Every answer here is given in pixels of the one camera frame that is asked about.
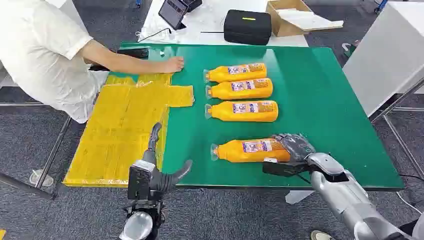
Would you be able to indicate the white table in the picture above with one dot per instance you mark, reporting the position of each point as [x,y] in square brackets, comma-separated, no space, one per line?
[205,23]

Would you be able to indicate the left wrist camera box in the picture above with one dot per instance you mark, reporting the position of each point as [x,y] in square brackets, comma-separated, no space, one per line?
[139,180]

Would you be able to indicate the black flat device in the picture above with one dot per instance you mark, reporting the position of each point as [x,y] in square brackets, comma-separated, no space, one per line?
[136,53]

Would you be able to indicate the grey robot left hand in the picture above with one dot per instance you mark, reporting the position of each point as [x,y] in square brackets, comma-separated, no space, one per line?
[162,180]

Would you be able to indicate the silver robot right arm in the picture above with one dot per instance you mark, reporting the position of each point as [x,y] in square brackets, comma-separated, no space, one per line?
[344,198]

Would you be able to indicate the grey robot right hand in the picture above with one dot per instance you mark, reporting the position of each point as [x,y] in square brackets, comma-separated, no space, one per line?
[298,147]

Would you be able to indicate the yellow sheet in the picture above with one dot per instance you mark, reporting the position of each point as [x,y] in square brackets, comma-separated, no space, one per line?
[116,132]

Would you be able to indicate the black device behind tablet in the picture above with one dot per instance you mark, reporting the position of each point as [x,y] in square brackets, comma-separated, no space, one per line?
[193,4]

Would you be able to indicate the white table foot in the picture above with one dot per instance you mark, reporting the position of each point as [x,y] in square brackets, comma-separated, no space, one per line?
[298,196]

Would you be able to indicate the cardboard box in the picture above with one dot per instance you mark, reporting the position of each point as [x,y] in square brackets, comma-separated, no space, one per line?
[281,23]

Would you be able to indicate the clear plastic cup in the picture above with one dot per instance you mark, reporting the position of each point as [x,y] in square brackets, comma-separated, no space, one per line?
[41,179]

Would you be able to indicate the green table mat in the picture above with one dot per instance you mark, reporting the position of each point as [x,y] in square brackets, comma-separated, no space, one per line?
[314,116]

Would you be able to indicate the metal table frame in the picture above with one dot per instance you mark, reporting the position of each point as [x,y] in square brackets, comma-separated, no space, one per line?
[397,136]
[49,155]

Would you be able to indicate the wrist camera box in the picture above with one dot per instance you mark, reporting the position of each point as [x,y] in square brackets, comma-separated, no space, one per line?
[281,168]
[139,180]

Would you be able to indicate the black carrying case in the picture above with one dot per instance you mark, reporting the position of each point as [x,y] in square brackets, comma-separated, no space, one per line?
[246,28]

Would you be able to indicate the orange drink bottle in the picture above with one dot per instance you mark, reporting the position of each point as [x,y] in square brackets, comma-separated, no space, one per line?
[236,73]
[245,114]
[242,89]
[238,155]

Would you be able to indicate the black tablet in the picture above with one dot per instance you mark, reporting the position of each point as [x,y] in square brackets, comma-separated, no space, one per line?
[172,13]

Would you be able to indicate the person's hand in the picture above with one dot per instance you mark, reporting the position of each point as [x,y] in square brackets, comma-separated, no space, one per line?
[174,64]

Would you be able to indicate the white foam board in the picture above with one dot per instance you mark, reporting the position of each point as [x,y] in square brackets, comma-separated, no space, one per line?
[311,20]

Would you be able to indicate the person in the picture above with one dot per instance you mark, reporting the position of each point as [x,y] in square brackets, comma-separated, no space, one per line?
[39,49]

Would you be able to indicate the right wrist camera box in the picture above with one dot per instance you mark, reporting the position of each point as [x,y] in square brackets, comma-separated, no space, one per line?
[281,168]

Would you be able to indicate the shoe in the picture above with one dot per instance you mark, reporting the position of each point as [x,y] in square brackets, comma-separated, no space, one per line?
[321,236]

